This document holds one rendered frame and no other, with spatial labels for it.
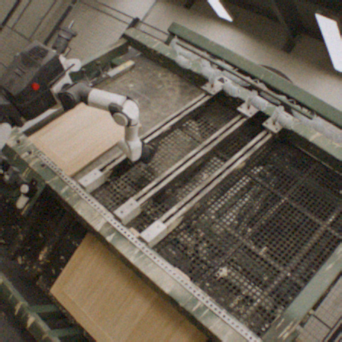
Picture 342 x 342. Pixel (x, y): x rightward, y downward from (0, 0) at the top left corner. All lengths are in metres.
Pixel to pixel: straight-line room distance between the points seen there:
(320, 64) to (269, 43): 1.06
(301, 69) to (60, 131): 5.68
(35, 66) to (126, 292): 1.25
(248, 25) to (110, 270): 6.80
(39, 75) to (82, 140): 0.64
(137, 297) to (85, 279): 0.34
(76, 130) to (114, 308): 1.08
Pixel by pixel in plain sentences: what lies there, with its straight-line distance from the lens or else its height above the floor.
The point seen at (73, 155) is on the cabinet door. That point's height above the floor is 0.99.
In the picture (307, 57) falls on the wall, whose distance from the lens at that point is 7.98.
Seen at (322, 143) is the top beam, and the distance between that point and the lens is 2.68.
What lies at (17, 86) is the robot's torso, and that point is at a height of 1.18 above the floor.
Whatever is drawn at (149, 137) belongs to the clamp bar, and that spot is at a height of 1.32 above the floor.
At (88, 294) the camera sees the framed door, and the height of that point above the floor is 0.42.
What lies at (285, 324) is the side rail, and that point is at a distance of 2.06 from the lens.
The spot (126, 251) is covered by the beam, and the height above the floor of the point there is 0.83.
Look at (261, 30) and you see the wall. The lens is 8.54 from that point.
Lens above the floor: 1.40
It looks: 4 degrees down
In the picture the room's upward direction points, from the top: 35 degrees clockwise
